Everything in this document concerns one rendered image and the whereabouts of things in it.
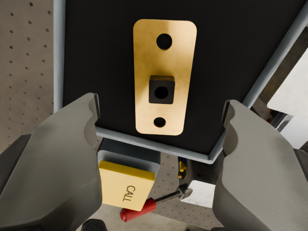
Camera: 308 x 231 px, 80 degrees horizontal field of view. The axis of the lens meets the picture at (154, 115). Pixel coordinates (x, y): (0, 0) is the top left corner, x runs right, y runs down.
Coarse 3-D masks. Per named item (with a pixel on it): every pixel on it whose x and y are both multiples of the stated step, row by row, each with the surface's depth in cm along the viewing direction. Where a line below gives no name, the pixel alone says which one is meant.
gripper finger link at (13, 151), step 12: (12, 144) 7; (24, 144) 7; (0, 156) 6; (12, 156) 6; (0, 168) 6; (12, 168) 6; (0, 180) 6; (0, 192) 5; (24, 228) 5; (36, 228) 5
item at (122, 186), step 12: (108, 168) 19; (120, 168) 19; (132, 168) 19; (108, 180) 19; (120, 180) 19; (132, 180) 19; (144, 180) 19; (108, 192) 20; (120, 192) 20; (132, 192) 20; (144, 192) 20; (120, 204) 21; (132, 204) 21
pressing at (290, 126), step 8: (280, 112) 33; (280, 120) 33; (288, 120) 32; (296, 120) 33; (304, 120) 33; (280, 128) 33; (288, 128) 34; (296, 128) 34; (304, 128) 34; (288, 136) 35; (296, 136) 34; (304, 136) 34; (296, 144) 36
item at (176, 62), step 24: (144, 24) 11; (168, 24) 11; (192, 24) 11; (144, 48) 12; (168, 48) 12; (192, 48) 12; (144, 72) 12; (168, 72) 12; (144, 96) 13; (168, 96) 12; (144, 120) 15; (168, 120) 14
